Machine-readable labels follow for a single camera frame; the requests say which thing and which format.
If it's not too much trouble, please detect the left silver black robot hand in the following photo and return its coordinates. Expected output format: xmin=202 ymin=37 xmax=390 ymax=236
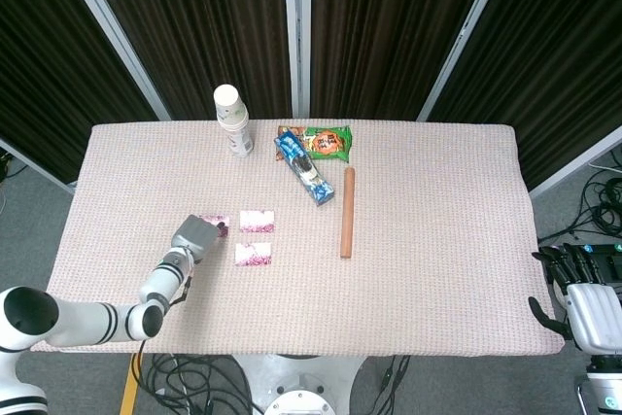
xmin=170 ymin=214 xmax=229 ymax=261

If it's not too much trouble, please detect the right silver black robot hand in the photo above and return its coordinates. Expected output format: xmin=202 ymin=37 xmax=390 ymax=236
xmin=528 ymin=241 xmax=622 ymax=356

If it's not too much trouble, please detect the pink floral card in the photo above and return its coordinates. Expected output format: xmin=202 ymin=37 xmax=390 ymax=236
xmin=199 ymin=213 xmax=231 ymax=239
xmin=239 ymin=209 xmax=276 ymax=234
xmin=234 ymin=241 xmax=273 ymax=268

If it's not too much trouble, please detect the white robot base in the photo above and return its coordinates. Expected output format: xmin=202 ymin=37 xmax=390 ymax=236
xmin=231 ymin=354 xmax=365 ymax=415

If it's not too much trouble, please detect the black box with coloured buttons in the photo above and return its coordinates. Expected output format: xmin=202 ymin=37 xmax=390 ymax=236
xmin=563 ymin=242 xmax=622 ymax=288

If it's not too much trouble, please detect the blue cookie box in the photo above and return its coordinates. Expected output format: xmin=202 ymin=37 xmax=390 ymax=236
xmin=273 ymin=126 xmax=336 ymax=207

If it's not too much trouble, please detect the brown snack packet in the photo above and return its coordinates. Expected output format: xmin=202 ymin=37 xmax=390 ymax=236
xmin=275 ymin=125 xmax=307 ymax=162

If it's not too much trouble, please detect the flower print paper cup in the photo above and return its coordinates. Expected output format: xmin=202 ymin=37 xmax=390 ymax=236
xmin=213 ymin=84 xmax=250 ymax=127

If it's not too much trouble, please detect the wooden rolling pin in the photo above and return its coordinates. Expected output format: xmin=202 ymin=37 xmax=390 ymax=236
xmin=339 ymin=166 xmax=357 ymax=260

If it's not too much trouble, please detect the yellow floor tape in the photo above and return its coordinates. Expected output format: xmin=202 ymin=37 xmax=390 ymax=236
xmin=119 ymin=352 xmax=146 ymax=415

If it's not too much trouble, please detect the green snack packet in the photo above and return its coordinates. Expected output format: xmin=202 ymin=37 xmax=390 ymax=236
xmin=301 ymin=124 xmax=354 ymax=164

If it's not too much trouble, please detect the pink woven tablecloth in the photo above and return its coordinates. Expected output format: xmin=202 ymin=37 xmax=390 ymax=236
xmin=29 ymin=119 xmax=566 ymax=357

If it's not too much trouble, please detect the dark curtain partition panel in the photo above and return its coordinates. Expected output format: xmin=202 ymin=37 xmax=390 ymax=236
xmin=427 ymin=0 xmax=622 ymax=190
xmin=0 ymin=0 xmax=161 ymax=184
xmin=79 ymin=0 xmax=294 ymax=121
xmin=309 ymin=0 xmax=501 ymax=121

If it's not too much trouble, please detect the black floor cable bundle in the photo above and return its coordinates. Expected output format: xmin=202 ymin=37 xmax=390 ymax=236
xmin=537 ymin=149 xmax=622 ymax=244
xmin=135 ymin=341 xmax=255 ymax=415

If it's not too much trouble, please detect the grey partition frame rail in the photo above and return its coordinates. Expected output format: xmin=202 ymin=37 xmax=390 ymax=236
xmin=0 ymin=136 xmax=77 ymax=193
xmin=528 ymin=125 xmax=622 ymax=200

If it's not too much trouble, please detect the black cable with connector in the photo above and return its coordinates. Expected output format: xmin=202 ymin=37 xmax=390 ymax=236
xmin=376 ymin=355 xmax=412 ymax=409

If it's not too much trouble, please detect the grey partition frame post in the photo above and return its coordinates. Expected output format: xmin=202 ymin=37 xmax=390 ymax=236
xmin=416 ymin=0 xmax=515 ymax=122
xmin=283 ymin=0 xmax=313 ymax=120
xmin=52 ymin=0 xmax=172 ymax=121

